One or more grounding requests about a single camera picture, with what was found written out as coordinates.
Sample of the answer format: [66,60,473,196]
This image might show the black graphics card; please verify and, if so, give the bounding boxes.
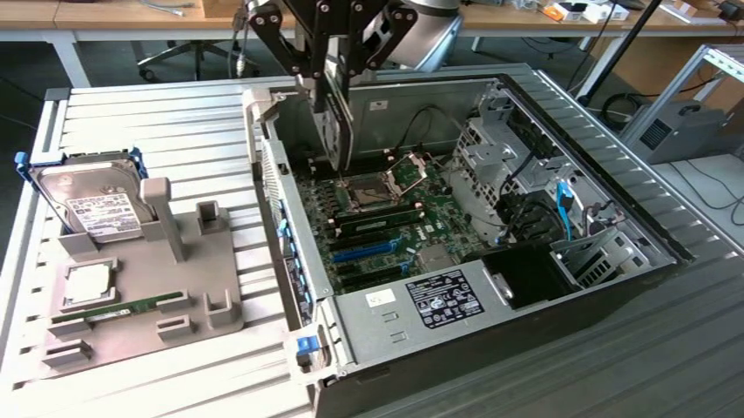
[295,34,357,172]

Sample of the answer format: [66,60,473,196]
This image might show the brown cardboard box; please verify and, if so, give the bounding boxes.
[200,0,251,19]

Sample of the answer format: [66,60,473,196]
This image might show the office chair base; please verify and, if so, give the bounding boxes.
[138,38,263,83]

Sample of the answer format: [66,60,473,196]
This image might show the wooden top desk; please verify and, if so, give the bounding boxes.
[0,0,303,88]
[458,0,744,104]

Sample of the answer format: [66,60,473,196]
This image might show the orange and white box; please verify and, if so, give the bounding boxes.
[542,2,585,22]

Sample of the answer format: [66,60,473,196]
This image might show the perforated metal disk bay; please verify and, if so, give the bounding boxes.
[450,115,528,227]

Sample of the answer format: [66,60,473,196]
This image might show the metal socket cover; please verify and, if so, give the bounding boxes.
[381,150,436,195]

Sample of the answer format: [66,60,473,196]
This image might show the small white box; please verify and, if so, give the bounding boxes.
[580,3,631,24]

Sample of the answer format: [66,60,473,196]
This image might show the CPU socket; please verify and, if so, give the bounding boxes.
[342,172,402,212]

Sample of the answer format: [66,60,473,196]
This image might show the black stand pole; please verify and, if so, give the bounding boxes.
[578,0,668,108]

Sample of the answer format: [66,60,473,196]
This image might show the green motherboard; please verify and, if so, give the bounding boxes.
[293,150,484,297]

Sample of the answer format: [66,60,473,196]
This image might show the green RAM stick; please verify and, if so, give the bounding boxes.
[335,207,425,235]
[49,292,183,326]

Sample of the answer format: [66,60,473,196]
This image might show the long black expansion slot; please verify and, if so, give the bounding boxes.
[342,274,406,293]
[338,263,405,282]
[334,228,390,246]

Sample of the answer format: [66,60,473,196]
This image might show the blue expansion slot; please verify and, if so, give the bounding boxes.
[329,240,406,264]

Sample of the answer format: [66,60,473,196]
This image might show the flat white box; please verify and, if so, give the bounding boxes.
[661,2,720,24]

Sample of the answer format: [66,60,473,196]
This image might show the silver chipset heatsink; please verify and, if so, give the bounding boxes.
[417,246,460,272]

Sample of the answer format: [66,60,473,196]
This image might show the grey equipment box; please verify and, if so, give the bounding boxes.
[637,98,735,165]

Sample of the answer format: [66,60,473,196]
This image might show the grey parts rack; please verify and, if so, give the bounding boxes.
[35,176,245,381]

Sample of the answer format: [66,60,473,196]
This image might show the silver CPU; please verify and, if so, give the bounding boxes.
[62,264,115,306]

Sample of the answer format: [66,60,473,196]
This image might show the grey power supply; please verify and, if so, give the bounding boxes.
[318,260,516,371]

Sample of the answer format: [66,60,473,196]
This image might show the open PC case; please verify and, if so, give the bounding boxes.
[240,72,696,418]

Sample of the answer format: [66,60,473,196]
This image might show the thin black wire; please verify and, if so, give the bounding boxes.
[399,105,470,153]

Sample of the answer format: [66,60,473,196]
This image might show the grey cable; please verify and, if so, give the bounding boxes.
[138,0,196,17]

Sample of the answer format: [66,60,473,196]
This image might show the coiled black cable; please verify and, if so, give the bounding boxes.
[600,92,648,131]

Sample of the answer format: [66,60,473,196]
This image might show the hard disk with blue bracket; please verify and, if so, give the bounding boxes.
[12,146,159,245]

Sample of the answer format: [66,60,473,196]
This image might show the black wire bundle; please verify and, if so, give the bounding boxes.
[497,193,562,245]

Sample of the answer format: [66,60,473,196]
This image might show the blue disk wire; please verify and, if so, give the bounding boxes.
[554,179,578,245]

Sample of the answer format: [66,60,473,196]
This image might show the metal drive bracket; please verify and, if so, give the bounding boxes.
[549,226,661,291]

